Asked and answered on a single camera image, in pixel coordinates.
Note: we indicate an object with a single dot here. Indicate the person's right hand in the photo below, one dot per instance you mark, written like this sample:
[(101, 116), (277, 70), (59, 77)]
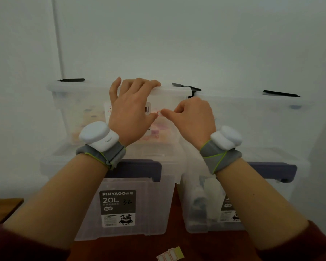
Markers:
[(195, 122)]

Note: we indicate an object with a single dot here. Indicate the person's left hand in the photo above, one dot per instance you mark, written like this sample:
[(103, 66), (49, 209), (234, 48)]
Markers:
[(126, 116)]

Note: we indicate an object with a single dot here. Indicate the person's right thumb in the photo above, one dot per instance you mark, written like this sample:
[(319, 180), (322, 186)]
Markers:
[(169, 114)]

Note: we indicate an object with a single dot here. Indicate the person's left thumb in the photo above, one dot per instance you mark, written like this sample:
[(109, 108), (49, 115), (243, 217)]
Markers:
[(151, 119)]

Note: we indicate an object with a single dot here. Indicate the person's left middle finger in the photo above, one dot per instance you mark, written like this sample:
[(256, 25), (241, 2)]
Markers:
[(138, 84)]

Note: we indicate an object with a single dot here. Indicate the person's left little finger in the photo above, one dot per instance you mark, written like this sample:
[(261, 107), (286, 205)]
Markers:
[(114, 88)]

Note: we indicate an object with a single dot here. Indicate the small red-bordered label sticker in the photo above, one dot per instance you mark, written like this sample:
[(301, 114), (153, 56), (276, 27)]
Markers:
[(160, 113)]

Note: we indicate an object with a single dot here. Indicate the clear storage bin colourful contents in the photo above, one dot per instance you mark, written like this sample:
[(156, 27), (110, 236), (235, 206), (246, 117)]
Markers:
[(81, 111)]

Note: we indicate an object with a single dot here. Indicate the person's right forearm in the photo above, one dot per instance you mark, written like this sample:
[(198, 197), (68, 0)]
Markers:
[(256, 203)]

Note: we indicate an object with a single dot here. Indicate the person's left forearm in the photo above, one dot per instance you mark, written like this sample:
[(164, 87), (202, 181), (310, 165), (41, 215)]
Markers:
[(62, 198)]

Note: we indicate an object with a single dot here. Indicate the white barcode label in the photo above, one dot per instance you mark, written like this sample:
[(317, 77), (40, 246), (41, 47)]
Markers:
[(148, 108)]

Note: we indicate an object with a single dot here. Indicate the black bin latch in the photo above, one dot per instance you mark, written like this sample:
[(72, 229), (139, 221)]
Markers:
[(194, 91), (179, 85), (72, 80)]

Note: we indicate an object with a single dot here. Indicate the white wrist tracker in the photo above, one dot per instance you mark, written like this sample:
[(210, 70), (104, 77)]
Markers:
[(97, 135), (226, 138)]

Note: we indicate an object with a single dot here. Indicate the grey wristband green trim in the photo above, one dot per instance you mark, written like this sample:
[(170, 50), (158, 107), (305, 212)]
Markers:
[(112, 156), (217, 159)]

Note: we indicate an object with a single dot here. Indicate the empty clear storage bin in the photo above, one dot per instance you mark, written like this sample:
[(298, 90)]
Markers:
[(260, 122)]

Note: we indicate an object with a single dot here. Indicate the black white bin label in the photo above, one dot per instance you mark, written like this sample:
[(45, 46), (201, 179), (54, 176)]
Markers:
[(116, 206), (228, 213)]

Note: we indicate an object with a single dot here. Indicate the large clear bin dark contents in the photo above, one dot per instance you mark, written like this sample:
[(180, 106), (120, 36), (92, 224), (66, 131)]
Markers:
[(203, 203)]

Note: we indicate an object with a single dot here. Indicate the sheet of label stickers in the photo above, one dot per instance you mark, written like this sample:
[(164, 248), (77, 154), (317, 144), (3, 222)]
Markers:
[(169, 254)]

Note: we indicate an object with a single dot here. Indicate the dark red sleeve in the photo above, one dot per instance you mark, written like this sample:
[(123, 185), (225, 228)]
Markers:
[(304, 244), (24, 246)]

